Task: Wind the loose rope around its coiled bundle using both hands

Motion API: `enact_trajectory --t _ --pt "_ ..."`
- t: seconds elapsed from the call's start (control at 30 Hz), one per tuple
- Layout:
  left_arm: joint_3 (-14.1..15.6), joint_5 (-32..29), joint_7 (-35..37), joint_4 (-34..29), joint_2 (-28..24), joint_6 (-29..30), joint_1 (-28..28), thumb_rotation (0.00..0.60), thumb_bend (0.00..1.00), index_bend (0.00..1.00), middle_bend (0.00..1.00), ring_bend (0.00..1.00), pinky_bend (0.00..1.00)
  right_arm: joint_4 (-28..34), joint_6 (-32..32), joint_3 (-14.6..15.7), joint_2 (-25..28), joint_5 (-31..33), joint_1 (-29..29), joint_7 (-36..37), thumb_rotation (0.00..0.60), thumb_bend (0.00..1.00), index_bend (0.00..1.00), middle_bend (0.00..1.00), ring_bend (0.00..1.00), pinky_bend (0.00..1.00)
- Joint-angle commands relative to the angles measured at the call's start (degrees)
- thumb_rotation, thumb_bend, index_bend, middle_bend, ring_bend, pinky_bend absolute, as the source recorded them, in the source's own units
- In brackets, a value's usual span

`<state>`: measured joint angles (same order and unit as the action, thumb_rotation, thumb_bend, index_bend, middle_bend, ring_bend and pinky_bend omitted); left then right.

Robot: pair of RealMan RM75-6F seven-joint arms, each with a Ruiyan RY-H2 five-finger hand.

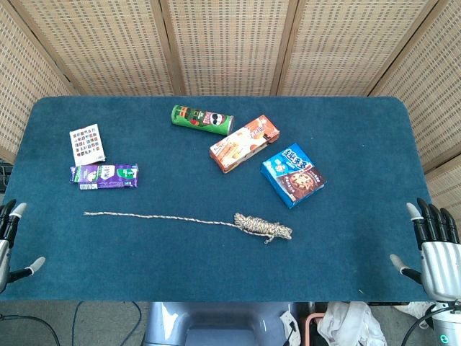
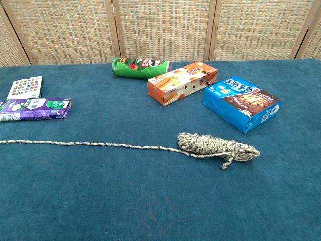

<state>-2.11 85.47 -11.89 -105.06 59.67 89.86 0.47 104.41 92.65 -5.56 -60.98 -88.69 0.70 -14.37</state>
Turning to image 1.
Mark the white crumpled cloth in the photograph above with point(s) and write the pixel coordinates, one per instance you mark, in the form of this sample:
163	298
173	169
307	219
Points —
349	324

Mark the pink stool frame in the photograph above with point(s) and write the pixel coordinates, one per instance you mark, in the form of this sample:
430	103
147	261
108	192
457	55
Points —
308	328

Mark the black device on floor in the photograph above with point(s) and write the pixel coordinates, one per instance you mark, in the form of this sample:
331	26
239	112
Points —
4	176

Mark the white shoe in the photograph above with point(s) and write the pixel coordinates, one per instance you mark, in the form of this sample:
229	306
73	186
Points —
414	309

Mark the white spotted slipper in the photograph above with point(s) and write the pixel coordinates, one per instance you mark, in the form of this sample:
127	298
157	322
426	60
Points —
288	319

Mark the orange snack box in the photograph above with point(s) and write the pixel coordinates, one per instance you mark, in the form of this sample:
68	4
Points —
241	144

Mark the grey-blue robot torso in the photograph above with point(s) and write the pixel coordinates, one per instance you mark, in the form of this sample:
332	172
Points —
216	324

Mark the green Pringles can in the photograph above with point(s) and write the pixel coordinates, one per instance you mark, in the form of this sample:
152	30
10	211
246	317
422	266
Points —
201	119

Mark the woven bamboo folding screen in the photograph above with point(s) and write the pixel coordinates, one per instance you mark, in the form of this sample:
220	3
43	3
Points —
230	47

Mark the white picture card box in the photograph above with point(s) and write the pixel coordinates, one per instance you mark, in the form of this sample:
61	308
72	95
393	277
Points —
86	144

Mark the blue chocolate cookie box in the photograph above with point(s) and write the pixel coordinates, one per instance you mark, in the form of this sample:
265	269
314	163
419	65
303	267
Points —
295	176

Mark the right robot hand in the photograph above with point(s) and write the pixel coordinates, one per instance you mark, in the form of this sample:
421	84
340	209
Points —
441	266

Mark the purple drink carton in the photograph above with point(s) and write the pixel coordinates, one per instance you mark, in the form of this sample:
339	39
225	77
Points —
108	176

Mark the blue felt table cover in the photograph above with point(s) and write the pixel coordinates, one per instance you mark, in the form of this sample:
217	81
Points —
216	266

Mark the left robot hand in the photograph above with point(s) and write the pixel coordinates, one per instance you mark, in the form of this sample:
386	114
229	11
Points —
7	230

